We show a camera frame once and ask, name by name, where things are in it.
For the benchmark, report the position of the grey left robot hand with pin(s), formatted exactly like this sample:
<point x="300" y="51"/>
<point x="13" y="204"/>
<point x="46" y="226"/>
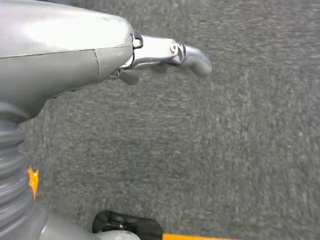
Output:
<point x="50" y="49"/>

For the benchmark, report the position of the yellow floor tape square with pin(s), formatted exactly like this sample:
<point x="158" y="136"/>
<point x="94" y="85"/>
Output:
<point x="195" y="237"/>

